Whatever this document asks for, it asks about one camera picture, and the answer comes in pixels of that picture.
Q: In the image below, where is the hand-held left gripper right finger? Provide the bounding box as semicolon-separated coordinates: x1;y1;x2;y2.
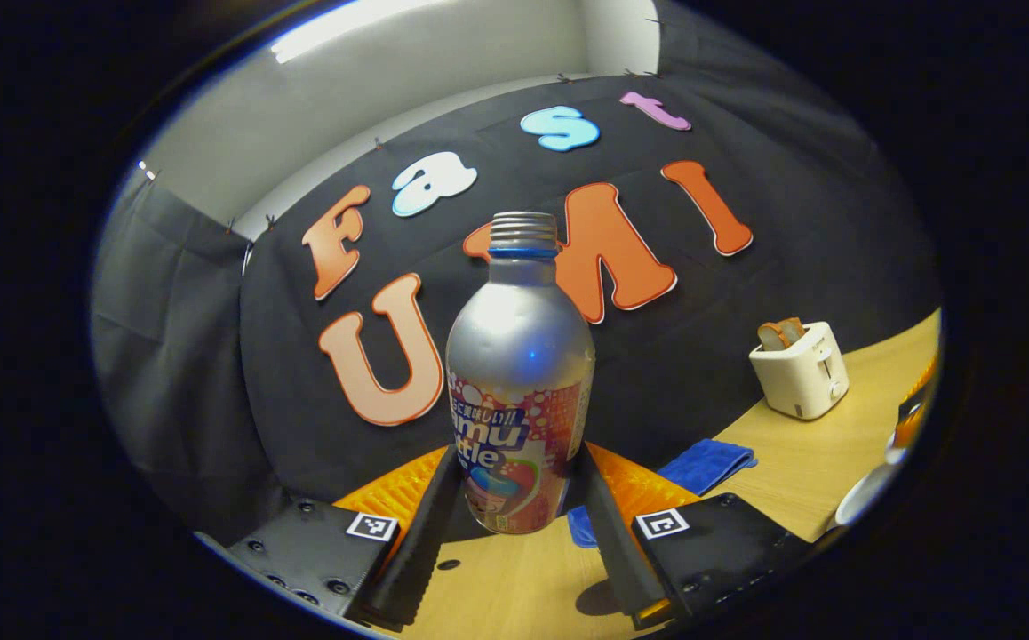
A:
572;442;813;630

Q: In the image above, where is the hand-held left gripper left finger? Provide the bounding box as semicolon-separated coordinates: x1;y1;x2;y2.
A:
226;444;465;632

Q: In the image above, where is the dark round coaster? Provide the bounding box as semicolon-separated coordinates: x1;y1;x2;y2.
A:
576;578;624;618

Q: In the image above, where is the white teacup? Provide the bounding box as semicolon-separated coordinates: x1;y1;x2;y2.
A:
834;460;903;527

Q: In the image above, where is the silver water bottle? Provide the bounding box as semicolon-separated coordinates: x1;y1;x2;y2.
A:
445;212;597;536

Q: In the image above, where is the white toaster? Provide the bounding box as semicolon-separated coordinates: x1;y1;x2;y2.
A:
748;322;850;421

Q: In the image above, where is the blue towel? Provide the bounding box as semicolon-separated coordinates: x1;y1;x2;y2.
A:
566;437;758;548

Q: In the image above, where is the black backdrop cloth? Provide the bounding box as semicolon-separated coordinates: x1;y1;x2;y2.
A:
92;0;942;552

